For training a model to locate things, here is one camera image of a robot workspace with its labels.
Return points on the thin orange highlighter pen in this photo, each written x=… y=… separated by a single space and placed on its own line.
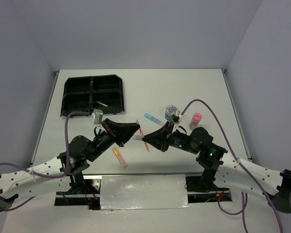
x=142 y=136

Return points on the thin yellow highlighter pen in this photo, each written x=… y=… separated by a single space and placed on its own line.
x=102 y=104

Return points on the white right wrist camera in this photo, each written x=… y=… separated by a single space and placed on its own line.
x=176 y=117

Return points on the blue-capped glue stick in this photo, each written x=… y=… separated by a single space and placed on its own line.
x=153 y=119

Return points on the orange-capped pink glue stick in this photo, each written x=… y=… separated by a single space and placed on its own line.
x=119 y=157

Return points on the black four-compartment organizer tray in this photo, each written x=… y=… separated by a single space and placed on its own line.
x=81 y=93

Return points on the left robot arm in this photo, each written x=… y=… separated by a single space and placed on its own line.
x=65 y=170

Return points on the orange-capped clear marker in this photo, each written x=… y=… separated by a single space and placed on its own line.
x=137 y=137

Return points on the blue paint jar right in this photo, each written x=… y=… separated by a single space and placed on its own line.
x=170 y=109

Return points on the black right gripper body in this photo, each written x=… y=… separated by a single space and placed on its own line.
x=180 y=140

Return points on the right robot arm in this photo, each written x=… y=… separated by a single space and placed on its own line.
x=222 y=169

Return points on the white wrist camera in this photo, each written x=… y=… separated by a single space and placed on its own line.
x=176 y=117
x=97 y=116

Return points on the silver foil-covered panel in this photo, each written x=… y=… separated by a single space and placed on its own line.
x=143 y=192

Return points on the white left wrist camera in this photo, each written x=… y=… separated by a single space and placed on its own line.
x=97 y=116

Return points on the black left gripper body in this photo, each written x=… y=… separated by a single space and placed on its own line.
x=104 y=141

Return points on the pink-capped glitter bottle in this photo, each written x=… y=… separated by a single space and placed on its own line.
x=195 y=121

